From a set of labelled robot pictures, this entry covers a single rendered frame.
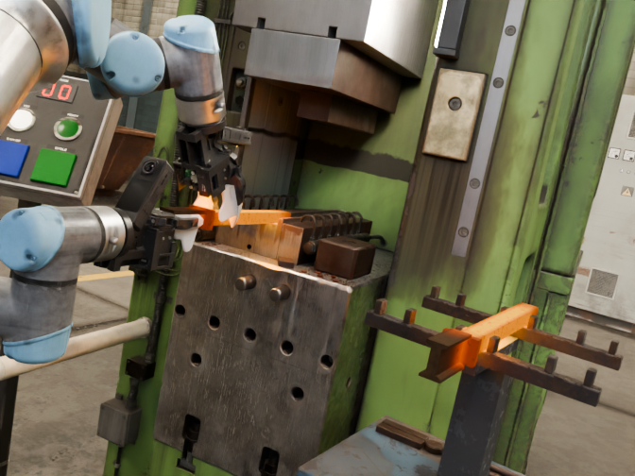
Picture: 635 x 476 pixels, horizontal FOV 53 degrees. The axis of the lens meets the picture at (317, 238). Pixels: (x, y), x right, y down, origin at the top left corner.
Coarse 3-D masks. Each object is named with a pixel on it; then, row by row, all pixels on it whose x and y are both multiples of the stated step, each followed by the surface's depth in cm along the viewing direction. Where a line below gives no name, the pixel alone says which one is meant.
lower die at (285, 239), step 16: (256, 224) 132; (272, 224) 131; (288, 224) 130; (304, 224) 134; (320, 224) 139; (336, 224) 145; (368, 224) 164; (224, 240) 136; (240, 240) 134; (256, 240) 133; (272, 240) 131; (288, 240) 130; (304, 240) 130; (272, 256) 131; (288, 256) 130; (304, 256) 132
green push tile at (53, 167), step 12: (48, 156) 133; (60, 156) 134; (72, 156) 134; (36, 168) 132; (48, 168) 132; (60, 168) 133; (72, 168) 133; (36, 180) 132; (48, 180) 131; (60, 180) 132
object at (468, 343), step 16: (528, 304) 108; (496, 320) 91; (512, 320) 93; (432, 336) 72; (448, 336) 73; (464, 336) 75; (480, 336) 81; (432, 352) 70; (448, 352) 72; (464, 352) 77; (432, 368) 71; (448, 368) 74
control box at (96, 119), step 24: (48, 96) 139; (72, 96) 139; (48, 120) 137; (96, 120) 138; (48, 144) 135; (72, 144) 136; (96, 144) 136; (24, 168) 133; (96, 168) 139; (0, 192) 136; (24, 192) 134; (48, 192) 132; (72, 192) 132
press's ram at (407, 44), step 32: (256, 0) 129; (288, 0) 126; (320, 0) 124; (352, 0) 121; (384, 0) 124; (416, 0) 141; (288, 32) 127; (320, 32) 124; (352, 32) 121; (384, 32) 128; (416, 32) 146; (384, 64) 146; (416, 64) 152
